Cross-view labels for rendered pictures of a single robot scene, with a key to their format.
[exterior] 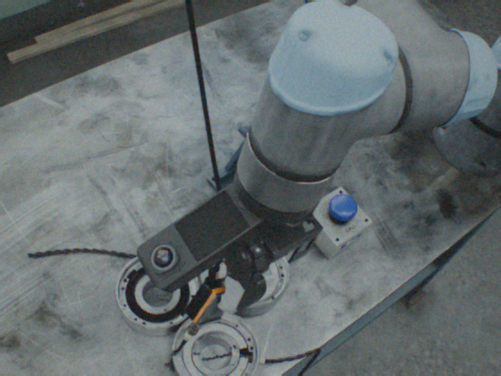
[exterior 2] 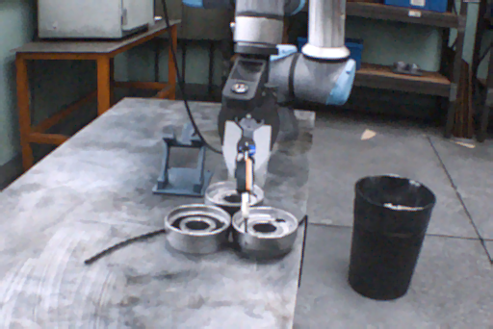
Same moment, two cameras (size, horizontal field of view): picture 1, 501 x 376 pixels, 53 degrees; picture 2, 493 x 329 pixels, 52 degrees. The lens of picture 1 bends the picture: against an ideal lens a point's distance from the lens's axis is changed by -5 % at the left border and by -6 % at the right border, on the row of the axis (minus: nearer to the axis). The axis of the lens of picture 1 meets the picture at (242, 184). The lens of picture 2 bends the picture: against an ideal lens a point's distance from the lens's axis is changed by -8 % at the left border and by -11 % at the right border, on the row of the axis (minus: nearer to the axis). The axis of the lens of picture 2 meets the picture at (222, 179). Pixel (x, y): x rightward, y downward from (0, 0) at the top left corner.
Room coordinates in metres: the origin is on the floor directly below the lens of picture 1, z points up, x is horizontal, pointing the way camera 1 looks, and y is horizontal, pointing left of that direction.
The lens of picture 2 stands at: (-0.41, 0.51, 1.24)
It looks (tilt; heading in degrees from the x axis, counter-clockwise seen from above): 23 degrees down; 324
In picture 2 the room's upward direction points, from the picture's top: 2 degrees clockwise
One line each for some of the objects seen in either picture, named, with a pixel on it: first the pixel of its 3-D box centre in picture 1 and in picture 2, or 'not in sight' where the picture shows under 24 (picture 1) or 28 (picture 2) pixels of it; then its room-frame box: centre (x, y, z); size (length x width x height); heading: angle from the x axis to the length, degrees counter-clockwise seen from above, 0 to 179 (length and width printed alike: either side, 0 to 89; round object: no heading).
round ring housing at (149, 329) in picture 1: (157, 294); (197, 229); (0.25, 0.08, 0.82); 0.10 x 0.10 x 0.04
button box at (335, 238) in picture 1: (338, 220); (248, 169); (0.41, -0.14, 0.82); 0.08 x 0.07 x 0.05; 135
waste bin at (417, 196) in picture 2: not in sight; (387, 239); (0.72, -1.14, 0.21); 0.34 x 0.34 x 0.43
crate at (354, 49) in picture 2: not in sight; (330, 51); (2.67, -2.77, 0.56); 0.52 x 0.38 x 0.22; 42
